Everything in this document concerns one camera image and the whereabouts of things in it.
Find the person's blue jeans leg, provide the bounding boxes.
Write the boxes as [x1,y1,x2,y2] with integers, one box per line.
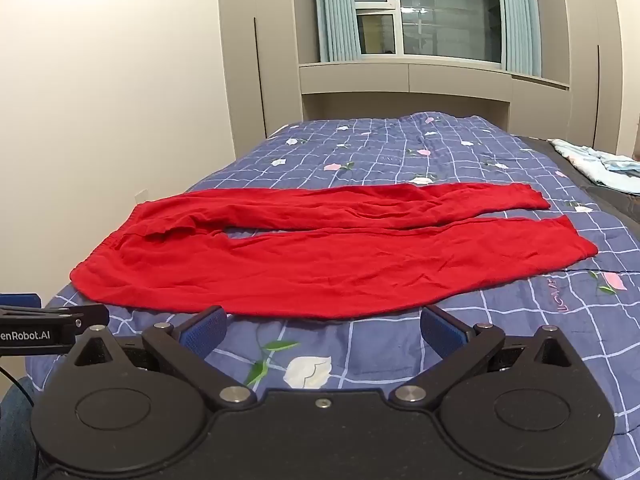
[0,377,39,480]

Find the white patterned pillow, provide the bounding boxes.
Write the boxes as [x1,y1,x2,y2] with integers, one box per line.
[546,138,640,195]

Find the red pants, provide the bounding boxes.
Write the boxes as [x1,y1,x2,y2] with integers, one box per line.
[69,182,600,322]

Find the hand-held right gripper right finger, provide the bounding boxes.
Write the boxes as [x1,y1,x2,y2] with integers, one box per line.
[388,304,584,410]

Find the window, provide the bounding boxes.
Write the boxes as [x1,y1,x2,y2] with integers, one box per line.
[350,0,503,64]

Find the blue checked floral blanket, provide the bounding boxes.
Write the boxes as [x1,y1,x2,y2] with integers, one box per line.
[25,112,640,480]

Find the beige wardrobe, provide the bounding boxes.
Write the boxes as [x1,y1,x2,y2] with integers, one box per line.
[217,0,322,162]
[534,0,640,162]

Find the black cable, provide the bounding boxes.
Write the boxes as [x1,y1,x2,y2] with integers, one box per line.
[0,366,41,461]

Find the light blue curtain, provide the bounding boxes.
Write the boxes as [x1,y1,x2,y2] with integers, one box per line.
[313,0,362,64]
[494,0,544,79]

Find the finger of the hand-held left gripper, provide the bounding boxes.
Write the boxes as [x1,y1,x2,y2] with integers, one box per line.
[0,303,111,334]
[0,292,41,307]

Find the beige window cabinet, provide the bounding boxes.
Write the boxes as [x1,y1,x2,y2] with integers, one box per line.
[298,60,572,137]

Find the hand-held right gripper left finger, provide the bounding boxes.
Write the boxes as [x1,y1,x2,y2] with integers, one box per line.
[65,305,258,410]

